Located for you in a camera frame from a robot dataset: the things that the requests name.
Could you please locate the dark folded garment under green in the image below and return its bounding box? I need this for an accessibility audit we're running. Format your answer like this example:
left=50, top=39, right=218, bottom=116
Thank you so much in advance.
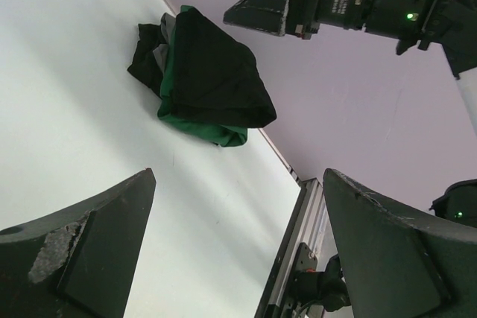
left=127, top=24, right=163, bottom=98

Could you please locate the green folded t-shirt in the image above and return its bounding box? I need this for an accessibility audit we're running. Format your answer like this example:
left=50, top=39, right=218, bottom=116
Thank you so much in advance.
left=157, top=4, right=250, bottom=148

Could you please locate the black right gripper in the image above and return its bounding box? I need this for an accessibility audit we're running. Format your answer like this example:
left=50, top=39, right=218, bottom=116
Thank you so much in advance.
left=223, top=0, right=373, bottom=39

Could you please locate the plain black t-shirt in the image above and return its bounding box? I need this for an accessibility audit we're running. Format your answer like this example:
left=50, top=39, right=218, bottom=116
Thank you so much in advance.
left=171, top=7, right=277, bottom=128

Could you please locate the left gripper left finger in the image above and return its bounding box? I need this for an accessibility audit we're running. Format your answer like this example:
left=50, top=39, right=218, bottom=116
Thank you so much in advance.
left=1, top=168, right=156, bottom=317

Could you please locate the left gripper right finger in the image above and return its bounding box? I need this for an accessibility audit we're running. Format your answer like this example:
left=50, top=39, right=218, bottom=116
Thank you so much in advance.
left=323, top=168, right=476, bottom=318

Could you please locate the grey folded garment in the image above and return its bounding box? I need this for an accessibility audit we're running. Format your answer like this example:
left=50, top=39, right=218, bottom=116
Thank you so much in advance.
left=153, top=13, right=176, bottom=74

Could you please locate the aluminium frame rail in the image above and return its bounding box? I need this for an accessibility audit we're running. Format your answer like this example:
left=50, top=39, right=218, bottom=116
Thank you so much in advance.
left=254, top=179, right=328, bottom=318

